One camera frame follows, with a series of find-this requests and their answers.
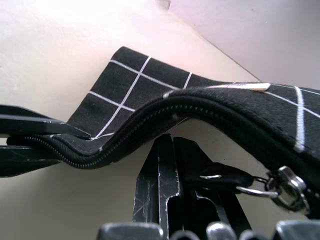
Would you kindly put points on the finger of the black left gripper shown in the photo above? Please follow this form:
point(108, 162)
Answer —
point(30, 122)
point(22, 160)

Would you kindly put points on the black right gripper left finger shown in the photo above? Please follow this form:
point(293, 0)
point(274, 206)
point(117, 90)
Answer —
point(152, 185)

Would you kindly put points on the black white-grid zipper pouch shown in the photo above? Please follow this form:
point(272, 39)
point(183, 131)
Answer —
point(155, 82)

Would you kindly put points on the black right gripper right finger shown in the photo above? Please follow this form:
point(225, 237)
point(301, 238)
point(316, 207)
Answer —
point(192, 155)

